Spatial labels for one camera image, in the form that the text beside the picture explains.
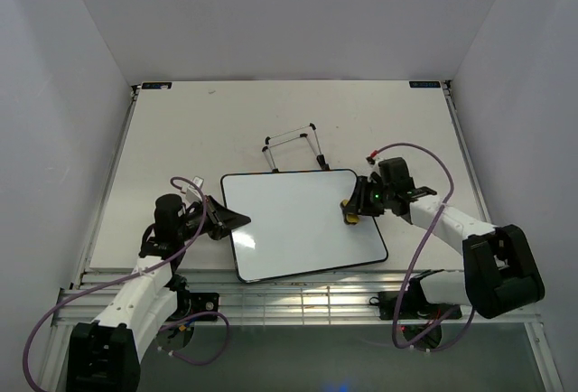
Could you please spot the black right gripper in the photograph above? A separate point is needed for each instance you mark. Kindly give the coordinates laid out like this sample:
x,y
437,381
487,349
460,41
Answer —
x,y
358,201

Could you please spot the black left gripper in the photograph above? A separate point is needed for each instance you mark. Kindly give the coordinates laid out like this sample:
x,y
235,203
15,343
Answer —
x,y
226,219

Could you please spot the yellow bone-shaped eraser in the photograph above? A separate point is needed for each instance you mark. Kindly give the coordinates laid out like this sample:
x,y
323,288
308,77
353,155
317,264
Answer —
x,y
349,214

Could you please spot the white dry-erase whiteboard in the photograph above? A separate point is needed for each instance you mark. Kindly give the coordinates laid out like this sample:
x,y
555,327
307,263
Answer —
x,y
296,226

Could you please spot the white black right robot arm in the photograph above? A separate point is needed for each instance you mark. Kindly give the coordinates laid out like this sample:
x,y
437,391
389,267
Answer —
x,y
499,272

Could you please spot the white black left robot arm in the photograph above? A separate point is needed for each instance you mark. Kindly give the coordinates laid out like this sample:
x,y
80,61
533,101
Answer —
x,y
105,354

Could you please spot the folding metal easel stand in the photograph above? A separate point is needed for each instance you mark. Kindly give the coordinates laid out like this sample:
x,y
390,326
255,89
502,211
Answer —
x,y
300,148

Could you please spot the blue right corner label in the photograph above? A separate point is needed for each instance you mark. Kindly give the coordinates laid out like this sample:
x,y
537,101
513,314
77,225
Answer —
x,y
424,84

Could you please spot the blue corner label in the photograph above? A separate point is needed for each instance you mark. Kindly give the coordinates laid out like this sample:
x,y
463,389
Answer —
x,y
424,84
156,85

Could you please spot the blue left corner label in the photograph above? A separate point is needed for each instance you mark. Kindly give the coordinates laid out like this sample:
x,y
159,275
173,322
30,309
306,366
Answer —
x,y
156,85

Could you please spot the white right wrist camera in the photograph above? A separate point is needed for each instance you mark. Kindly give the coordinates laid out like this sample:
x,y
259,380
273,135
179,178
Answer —
x,y
374,161

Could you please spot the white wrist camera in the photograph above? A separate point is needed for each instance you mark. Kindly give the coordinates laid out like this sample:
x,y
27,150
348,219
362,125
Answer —
x,y
192,190
374,161

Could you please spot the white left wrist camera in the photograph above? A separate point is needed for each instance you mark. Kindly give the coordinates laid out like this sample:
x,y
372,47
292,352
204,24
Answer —
x,y
192,190

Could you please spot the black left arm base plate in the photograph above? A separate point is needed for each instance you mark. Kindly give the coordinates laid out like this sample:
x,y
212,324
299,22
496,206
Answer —
x,y
189,303

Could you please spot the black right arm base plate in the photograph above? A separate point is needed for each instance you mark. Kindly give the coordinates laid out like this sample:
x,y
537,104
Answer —
x,y
410,308

